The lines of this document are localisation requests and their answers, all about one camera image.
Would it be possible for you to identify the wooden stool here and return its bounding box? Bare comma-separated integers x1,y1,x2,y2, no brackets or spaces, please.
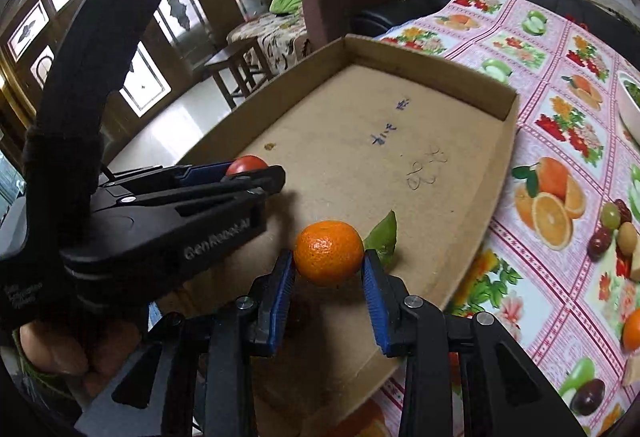
204,37,273,110

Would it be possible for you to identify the shallow cardboard box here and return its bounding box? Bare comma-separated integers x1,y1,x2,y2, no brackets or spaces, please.
150,34,521,425

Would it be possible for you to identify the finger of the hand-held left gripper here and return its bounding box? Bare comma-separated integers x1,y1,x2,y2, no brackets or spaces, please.
102,161,238,188
97,166,287,218

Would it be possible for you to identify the red cherry tomato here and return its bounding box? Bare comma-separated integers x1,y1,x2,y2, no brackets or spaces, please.
225,155,269,178

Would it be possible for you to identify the patterned seat cloth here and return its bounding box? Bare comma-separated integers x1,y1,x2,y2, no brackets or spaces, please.
227,11,313,73

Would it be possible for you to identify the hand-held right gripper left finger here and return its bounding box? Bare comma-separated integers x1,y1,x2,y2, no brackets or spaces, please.
75,249,296,437

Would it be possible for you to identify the person's left hand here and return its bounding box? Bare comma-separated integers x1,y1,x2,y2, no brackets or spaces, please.
20,316,147,399

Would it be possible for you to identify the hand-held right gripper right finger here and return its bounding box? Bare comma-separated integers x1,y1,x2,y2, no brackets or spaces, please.
362,248,586,437

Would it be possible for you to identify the mandarin orange with green leaf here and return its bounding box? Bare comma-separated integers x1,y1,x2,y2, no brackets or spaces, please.
293,210,401,288

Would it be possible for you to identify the fruit printed pink tablecloth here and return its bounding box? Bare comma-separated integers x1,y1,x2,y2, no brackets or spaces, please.
310,0,640,437

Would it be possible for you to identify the white bowl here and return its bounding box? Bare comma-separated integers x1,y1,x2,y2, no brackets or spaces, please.
616,70,640,138

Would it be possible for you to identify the green grape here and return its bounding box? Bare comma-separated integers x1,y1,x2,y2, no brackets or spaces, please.
600,202,622,229

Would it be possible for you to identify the yellow brown longan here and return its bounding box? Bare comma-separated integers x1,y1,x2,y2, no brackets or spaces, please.
616,221,640,257

